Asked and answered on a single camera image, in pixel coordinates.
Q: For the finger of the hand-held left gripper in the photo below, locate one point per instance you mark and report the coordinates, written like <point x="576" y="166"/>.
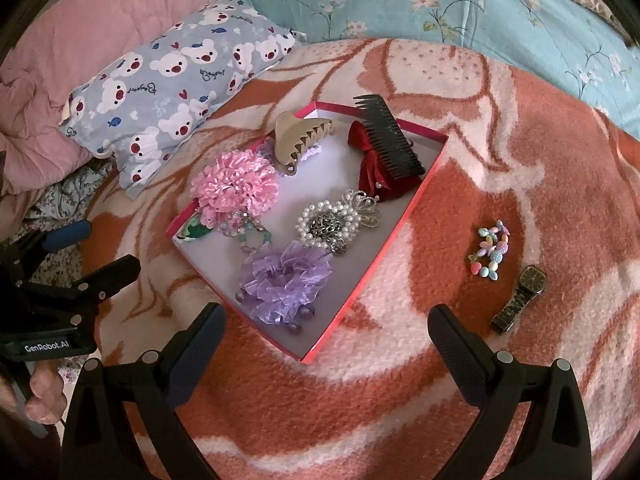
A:
<point x="112" y="275"/>
<point x="65" y="236"/>

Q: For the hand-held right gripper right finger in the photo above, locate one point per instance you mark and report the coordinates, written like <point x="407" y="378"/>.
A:
<point x="450" y="346"/>

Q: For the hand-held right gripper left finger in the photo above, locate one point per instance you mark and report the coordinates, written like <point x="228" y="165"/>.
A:
<point x="200" y="345"/>

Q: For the green leaf hair clip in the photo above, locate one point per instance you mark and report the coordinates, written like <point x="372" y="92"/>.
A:
<point x="197" y="230"/>

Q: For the pink cardboard box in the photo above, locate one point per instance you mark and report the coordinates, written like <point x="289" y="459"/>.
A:
<point x="345" y="280"/>

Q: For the silver pearl crown comb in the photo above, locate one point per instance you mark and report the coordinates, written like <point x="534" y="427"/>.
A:
<point x="325" y="225"/>

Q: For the red bow hair clip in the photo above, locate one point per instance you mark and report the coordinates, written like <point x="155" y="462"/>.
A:
<point x="367" y="172"/>

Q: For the black hair comb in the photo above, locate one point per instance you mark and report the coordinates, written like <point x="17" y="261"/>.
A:
<point x="390" y="140"/>

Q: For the beige claw hair clip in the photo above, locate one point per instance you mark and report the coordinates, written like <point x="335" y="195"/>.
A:
<point x="295" y="132"/>

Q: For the person's left forearm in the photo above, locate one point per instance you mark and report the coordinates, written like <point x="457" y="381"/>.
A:
<point x="20" y="455"/>

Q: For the person's left hand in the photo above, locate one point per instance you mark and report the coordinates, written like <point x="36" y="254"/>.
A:
<point x="47" y="392"/>

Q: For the grey floral bed sheet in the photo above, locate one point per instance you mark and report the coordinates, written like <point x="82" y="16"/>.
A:
<point x="65" y="195"/>

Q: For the dark metal wristwatch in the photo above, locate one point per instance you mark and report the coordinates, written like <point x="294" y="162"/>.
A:
<point x="531" y="280"/>

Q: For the grey bear print pillow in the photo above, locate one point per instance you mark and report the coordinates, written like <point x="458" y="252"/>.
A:
<point x="165" y="85"/>

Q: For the pink quilt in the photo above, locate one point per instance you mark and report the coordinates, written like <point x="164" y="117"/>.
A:
<point x="75" y="35"/>

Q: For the orange and cream blanket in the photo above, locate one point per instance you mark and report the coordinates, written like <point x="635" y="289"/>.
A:
<point x="450" y="135"/>

